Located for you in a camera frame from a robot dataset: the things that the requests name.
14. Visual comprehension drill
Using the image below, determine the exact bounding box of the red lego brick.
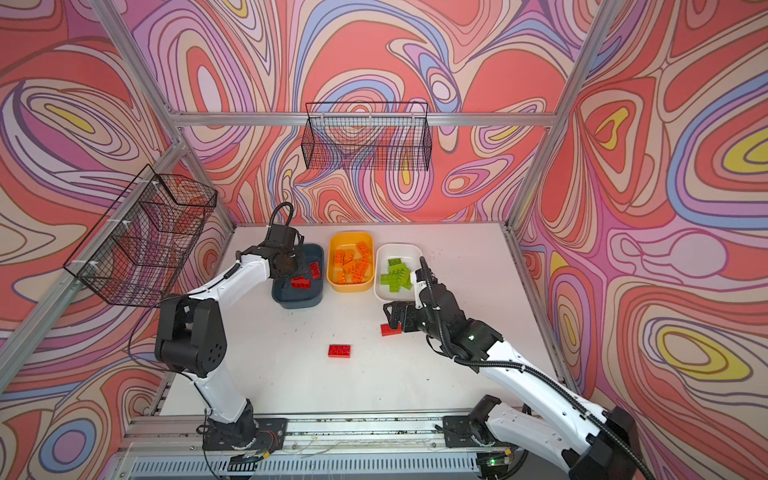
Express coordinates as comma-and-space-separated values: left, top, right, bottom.
327, 344, 351, 359
380, 324, 402, 337
309, 262, 323, 280
291, 277, 311, 290

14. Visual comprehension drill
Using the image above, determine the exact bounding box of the green lego brick top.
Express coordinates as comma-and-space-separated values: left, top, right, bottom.
389, 264, 409, 274

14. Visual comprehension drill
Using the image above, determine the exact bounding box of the long green lego brick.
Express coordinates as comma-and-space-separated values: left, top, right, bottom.
380, 274, 401, 286

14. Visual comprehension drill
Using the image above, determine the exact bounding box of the orange lego chassis plate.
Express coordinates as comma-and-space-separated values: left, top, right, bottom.
345, 259, 370, 284

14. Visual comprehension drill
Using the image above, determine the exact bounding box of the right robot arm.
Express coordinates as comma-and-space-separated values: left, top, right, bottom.
383, 266, 654, 479

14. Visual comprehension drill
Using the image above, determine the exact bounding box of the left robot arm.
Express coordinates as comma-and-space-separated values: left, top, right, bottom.
155, 225, 307, 450

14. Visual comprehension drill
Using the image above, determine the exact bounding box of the dark teal plastic bin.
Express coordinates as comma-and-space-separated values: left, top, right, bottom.
271, 243, 325, 309

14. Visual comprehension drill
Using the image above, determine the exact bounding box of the white plastic bin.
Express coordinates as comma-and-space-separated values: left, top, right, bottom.
373, 243, 422, 302

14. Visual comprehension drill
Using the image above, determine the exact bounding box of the yellow plastic bin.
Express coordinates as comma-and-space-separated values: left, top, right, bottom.
326, 231, 375, 293

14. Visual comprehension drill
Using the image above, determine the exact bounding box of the red lego brick bottom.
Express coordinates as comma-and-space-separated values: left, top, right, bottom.
327, 344, 351, 359

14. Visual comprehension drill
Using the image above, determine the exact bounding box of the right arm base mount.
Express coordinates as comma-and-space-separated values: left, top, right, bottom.
435, 415, 517, 450

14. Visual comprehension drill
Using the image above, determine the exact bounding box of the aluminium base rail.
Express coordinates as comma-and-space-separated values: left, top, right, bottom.
113, 410, 619, 478

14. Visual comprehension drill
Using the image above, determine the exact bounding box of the black wire basket back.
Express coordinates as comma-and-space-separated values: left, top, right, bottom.
301, 100, 433, 172

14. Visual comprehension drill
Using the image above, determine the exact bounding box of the black wire basket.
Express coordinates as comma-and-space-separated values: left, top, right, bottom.
301, 100, 433, 172
63, 166, 218, 307

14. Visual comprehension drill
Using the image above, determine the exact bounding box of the black wire basket left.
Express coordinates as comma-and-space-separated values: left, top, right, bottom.
63, 166, 218, 307

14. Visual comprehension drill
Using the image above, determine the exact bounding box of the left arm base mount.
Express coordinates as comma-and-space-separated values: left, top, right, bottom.
196, 417, 288, 453

